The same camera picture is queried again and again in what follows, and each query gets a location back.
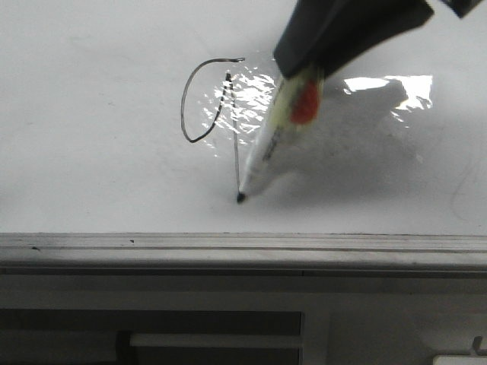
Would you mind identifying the red round magnet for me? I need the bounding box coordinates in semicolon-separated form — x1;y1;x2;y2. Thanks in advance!
291;81;320;125

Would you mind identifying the white whiteboard marker pen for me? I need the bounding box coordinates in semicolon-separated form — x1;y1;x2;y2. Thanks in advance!
237;65;324;204

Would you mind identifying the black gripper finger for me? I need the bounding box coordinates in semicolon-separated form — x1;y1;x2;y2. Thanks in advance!
273;0;434;78

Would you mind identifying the white whiteboard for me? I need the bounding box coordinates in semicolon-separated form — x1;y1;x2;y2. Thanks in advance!
1;1;486;235

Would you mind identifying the aluminium whiteboard tray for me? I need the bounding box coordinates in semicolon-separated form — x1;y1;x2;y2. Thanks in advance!
1;233;486;273

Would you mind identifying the white box lower right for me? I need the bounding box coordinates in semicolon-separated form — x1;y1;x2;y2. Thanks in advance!
432;355;487;365

